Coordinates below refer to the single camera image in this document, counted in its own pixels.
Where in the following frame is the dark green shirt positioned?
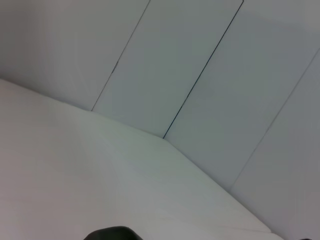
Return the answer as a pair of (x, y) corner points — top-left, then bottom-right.
(83, 225), (144, 240)

